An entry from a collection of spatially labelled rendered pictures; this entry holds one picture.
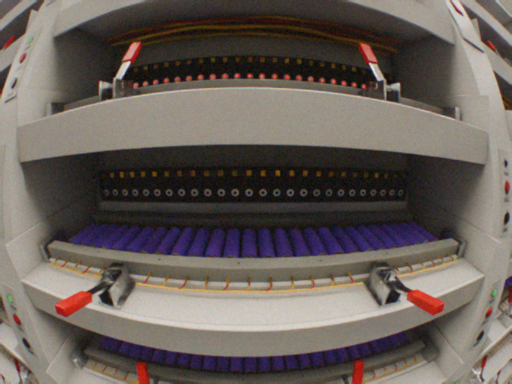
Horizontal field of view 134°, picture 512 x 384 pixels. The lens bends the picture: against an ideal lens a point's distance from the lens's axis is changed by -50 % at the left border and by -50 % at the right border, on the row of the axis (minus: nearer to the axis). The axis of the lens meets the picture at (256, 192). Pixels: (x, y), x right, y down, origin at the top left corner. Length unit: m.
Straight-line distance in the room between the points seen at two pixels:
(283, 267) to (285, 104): 0.15
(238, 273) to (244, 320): 0.05
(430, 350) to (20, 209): 0.63
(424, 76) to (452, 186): 0.20
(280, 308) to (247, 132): 0.15
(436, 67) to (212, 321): 0.48
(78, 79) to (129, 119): 0.25
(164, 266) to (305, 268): 0.14
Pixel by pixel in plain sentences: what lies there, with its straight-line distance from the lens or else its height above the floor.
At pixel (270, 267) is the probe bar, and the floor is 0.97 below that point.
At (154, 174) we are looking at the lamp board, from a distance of 0.34.
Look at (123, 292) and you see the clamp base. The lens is 0.24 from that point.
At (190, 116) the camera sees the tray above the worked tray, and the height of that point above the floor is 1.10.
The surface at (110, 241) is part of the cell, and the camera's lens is 0.31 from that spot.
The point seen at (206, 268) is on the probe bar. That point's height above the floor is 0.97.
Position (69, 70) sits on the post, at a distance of 0.42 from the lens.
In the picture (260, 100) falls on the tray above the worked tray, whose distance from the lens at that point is 0.17.
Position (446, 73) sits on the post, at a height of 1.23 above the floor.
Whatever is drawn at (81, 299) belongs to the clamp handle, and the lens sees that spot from 0.19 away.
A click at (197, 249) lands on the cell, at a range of 0.25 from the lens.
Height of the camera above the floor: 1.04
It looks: 1 degrees up
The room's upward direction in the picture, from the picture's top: straight up
